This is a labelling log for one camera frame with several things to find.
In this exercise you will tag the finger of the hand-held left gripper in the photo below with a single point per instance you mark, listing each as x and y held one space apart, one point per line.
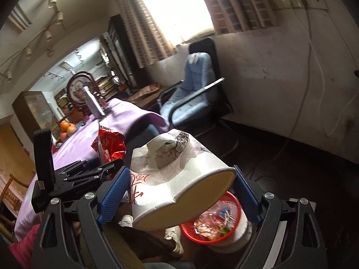
109 168
89 162

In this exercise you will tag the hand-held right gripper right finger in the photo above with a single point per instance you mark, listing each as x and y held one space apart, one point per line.
246 199

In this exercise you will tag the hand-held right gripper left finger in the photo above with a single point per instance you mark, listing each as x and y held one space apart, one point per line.
115 196

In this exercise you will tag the red snack packet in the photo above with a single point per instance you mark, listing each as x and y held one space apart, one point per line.
112 143

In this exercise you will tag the white paper cup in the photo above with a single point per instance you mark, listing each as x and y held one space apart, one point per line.
174 179

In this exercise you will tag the red plastic basket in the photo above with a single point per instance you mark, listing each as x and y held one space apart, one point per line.
190 232

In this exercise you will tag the blue rimmed fruit bowl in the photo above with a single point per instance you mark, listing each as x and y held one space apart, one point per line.
57 143

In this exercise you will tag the purple tablecloth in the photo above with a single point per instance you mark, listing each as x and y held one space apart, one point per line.
78 143

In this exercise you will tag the person's shoe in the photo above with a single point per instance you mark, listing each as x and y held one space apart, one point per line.
126 220
174 241

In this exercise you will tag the red apple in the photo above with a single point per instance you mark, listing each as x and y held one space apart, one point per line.
62 136

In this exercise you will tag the yellow apple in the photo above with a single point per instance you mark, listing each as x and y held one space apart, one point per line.
71 130

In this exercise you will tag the orange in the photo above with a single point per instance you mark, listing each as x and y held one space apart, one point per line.
65 125

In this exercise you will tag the white bucket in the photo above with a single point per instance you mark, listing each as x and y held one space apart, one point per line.
238 241

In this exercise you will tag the glass door display cabinet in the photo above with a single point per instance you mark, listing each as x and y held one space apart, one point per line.
33 109

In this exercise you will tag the person's leg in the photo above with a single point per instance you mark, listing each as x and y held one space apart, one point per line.
143 238

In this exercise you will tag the wooden armchair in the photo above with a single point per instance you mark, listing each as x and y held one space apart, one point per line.
8 199

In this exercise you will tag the stainless steel bottle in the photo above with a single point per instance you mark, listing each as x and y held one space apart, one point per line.
94 103

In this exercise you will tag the round decorative plate screen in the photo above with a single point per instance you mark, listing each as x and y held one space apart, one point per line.
78 86

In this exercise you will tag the low wooden side table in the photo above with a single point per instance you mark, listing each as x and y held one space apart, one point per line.
145 98

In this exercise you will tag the blue chair cushion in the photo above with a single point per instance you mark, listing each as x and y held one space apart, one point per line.
193 89

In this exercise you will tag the tall dark wooden cabinet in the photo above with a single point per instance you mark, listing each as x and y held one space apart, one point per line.
120 50

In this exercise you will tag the small white cloth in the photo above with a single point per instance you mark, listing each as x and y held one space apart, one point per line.
194 58

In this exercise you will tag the ceiling air vent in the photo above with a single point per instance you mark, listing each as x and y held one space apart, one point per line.
21 19

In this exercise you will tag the checked curtain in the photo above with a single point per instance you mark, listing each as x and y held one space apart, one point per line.
140 25
238 2

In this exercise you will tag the black office chair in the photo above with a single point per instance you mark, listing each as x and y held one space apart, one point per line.
210 50

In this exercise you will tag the window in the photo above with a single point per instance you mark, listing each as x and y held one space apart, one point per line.
168 5

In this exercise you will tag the wall power outlets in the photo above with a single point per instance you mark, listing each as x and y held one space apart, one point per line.
303 1

